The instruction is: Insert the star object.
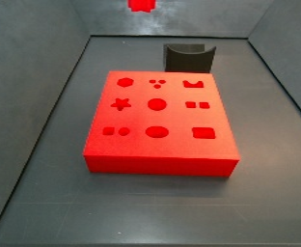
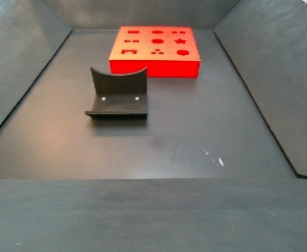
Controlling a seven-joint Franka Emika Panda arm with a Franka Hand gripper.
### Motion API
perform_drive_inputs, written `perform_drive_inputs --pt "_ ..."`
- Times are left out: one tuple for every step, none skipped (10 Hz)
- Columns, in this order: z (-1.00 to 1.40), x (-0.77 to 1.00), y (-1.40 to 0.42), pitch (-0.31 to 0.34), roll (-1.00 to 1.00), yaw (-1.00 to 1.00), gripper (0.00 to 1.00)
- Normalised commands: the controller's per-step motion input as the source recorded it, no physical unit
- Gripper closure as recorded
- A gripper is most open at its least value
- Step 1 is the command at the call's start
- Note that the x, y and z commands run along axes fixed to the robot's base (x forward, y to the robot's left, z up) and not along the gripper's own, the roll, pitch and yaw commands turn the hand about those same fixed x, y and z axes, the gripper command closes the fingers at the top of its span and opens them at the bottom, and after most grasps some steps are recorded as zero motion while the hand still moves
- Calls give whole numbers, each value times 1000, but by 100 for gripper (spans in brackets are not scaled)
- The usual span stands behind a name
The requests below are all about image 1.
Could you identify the red star peg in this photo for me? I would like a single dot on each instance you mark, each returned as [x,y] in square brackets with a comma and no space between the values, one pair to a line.
[141,5]

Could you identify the red shape sorter block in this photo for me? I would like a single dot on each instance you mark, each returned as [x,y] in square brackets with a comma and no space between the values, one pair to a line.
[160,124]

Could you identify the dark grey curved holder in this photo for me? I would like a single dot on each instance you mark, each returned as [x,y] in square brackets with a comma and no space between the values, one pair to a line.
[188,57]

